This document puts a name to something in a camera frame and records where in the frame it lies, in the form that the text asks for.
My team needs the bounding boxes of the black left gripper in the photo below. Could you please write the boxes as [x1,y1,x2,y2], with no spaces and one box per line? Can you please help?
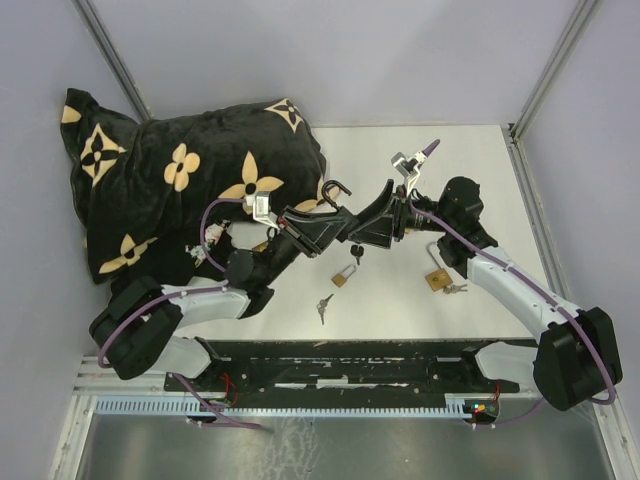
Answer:
[261,205,350,286]

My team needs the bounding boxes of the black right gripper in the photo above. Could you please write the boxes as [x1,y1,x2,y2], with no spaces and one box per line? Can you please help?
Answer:
[348,179,454,250]

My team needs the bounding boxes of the black padlock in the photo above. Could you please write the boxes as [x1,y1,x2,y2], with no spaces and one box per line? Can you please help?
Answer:
[321,180,357,229]

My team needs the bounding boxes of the black padlock keys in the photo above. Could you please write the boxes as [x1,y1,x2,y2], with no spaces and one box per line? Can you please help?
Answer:
[350,244,364,266]

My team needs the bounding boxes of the small brass padlock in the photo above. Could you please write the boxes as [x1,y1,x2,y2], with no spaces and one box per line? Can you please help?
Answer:
[331,263,357,288]

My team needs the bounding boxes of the small padlock keys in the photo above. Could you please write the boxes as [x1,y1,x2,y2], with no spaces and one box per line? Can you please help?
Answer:
[316,294,334,325]

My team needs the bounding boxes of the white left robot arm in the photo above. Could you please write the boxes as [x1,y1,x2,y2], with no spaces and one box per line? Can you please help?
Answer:
[90,200,359,390]

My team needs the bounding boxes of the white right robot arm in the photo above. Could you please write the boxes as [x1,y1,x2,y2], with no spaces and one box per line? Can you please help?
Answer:
[347,177,623,411]

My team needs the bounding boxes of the brass padlock long shackle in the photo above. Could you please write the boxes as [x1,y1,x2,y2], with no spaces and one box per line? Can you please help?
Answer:
[425,242,453,292]

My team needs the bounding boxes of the long shackle padlock keys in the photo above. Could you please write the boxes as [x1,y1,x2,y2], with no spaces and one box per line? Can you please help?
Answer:
[443,284,468,294]

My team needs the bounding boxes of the black floral garment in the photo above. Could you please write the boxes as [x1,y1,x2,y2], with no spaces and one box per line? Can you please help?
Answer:
[109,221,235,302]

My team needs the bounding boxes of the black floral plush pillow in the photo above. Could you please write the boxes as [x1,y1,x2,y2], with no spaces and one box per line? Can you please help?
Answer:
[60,88,327,284]

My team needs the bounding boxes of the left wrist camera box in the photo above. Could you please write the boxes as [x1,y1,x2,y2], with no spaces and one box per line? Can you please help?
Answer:
[243,191,277,227]

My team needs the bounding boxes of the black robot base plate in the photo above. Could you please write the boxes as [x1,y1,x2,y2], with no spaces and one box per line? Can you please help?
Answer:
[191,340,519,410]

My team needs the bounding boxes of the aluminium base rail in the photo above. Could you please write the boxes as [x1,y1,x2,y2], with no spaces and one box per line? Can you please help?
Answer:
[73,357,536,399]

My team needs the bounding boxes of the light blue cable duct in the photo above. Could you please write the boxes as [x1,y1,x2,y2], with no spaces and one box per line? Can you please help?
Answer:
[94,393,499,417]

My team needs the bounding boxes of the right aluminium frame post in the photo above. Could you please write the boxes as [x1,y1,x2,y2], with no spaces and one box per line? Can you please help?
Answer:
[509,0,602,144]

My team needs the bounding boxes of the aluminium frame post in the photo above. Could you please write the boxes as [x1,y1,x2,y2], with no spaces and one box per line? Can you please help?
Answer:
[509,0,602,144]
[71,0,152,121]

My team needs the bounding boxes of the left aluminium frame post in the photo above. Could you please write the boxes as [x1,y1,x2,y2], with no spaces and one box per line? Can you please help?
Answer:
[71,0,152,121]

